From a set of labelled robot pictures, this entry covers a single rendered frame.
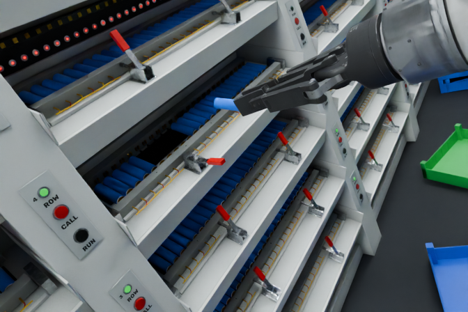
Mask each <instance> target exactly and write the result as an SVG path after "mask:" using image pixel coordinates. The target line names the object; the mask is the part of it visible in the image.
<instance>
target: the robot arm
mask: <svg viewBox="0 0 468 312"><path fill-rule="evenodd" d="M465 71H468V0H390V1H389V3H388V4H387V5H386V6H385V7H384V9H383V11H382V13H379V14H377V15H375V16H373V17H371V18H369V19H366V20H364V21H362V22H360V23H358V24H355V25H354V26H352V27H351V28H350V30H349V31H348V33H347V36H346V40H344V41H343V42H342V43H341V44H339V45H337V46H335V47H333V48H331V49H329V50H327V51H325V52H323V53H321V54H319V55H317V56H314V57H313V58H310V59H309V60H307V61H305V62H303V63H300V64H298V65H296V66H294V67H292V68H288V69H287V71H286V74H284V75H280V76H279V77H278V78H277V79H278V80H276V78H274V79H271V80H269V81H266V82H264V83H262V84H259V85H257V86H254V87H252V88H249V89H247V90H245V91H243V92H242V96H241V97H238V98H236V99H234V101H233V102H234V104H235V106H236V107H237V109H238V110H239V112H240V113H241V114H242V116H247V115H249V114H253V113H256V112H258V111H261V110H264V109H268V110H269V112H270V113H272V112H275V111H281V110H284V109H290V108H293V107H299V106H303V105H306V104H322V103H323V102H324V101H325V100H326V99H327V98H326V97H325V95H324V93H325V92H327V91H330V90H332V89H336V90H338V89H340V88H344V87H346V86H347V85H349V84H350V82H351V81H357V82H359V83H360V84H362V85H363V86H364V87H366V88H368V89H376V88H381V87H383V86H388V85H390V84H395V83H398V82H400V81H404V80H405V81H406V82H408V83H410V84H419V83H421V82H425V81H429V80H431V79H436V78H439V77H443V76H447V75H451V74H453V73H457V72H465Z"/></svg>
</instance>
